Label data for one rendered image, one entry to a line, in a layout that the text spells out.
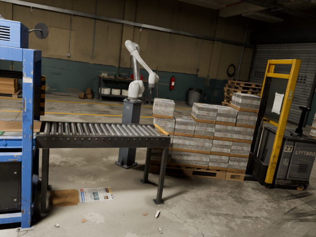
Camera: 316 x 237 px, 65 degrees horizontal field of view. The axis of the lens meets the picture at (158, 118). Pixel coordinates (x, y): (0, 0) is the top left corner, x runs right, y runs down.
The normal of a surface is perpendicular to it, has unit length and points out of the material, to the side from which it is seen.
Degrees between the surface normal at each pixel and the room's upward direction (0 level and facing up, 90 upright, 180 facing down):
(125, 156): 90
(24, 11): 90
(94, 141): 90
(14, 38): 90
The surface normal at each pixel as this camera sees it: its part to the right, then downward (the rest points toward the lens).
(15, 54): 0.36, 0.24
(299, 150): 0.05, 0.22
